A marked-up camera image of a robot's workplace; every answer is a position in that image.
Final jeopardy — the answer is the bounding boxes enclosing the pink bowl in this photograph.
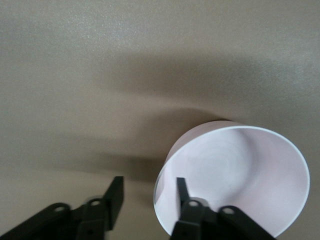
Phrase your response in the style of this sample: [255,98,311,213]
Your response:
[153,119,311,240]

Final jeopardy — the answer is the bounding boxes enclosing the table cover cloth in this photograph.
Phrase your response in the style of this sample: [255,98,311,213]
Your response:
[0,0,320,240]

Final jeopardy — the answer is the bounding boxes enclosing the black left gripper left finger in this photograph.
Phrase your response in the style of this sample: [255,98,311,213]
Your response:
[0,176,125,240]

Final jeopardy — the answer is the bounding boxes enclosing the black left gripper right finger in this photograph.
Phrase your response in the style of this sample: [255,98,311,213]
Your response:
[169,177,273,240]

